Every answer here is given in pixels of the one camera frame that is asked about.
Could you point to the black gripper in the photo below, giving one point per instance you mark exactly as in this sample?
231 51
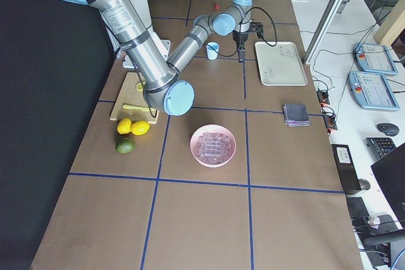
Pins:
239 37

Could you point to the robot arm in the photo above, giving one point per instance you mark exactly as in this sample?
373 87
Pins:
129 22

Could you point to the light blue cup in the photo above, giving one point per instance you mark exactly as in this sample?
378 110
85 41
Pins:
212 50

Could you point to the pile of clear ice cubes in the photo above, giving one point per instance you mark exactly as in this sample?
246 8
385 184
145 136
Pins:
213 148

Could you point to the cream bear tray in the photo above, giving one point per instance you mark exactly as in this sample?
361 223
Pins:
280 65

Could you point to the grey folded cloth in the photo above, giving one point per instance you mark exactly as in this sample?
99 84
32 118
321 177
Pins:
296 115

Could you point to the pink bowl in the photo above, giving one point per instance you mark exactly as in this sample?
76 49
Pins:
211 129

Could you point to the lemon slices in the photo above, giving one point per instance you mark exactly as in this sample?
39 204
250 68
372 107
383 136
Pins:
140 86

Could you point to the yellow plastic knife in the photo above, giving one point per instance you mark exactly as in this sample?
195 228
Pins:
134 107

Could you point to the wooden cutting board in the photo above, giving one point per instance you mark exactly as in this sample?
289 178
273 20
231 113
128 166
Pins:
130 102

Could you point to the yellow lemon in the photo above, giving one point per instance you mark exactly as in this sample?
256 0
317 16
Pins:
124 126
139 127

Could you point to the blue teach pendant far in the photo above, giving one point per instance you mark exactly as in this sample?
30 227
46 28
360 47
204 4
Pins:
375 57

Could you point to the blue teach pendant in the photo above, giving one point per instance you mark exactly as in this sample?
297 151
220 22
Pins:
375 57
372 91

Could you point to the blue teach pendant near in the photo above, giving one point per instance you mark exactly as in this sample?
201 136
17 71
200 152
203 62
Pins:
372 91

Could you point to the green avocado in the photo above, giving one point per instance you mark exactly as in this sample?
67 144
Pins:
125 146

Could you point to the black keyboard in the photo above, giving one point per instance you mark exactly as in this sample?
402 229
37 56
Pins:
380 146

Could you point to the black box device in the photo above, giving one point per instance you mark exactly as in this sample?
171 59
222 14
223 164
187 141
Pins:
346 170

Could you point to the black computer mouse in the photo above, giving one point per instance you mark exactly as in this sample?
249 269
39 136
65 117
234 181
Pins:
389 129

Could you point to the black monitor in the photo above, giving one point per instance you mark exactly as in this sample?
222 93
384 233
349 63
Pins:
389 174

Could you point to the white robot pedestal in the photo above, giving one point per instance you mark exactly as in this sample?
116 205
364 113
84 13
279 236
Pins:
158 42

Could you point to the aluminium frame post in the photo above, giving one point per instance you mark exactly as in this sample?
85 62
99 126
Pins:
321 29

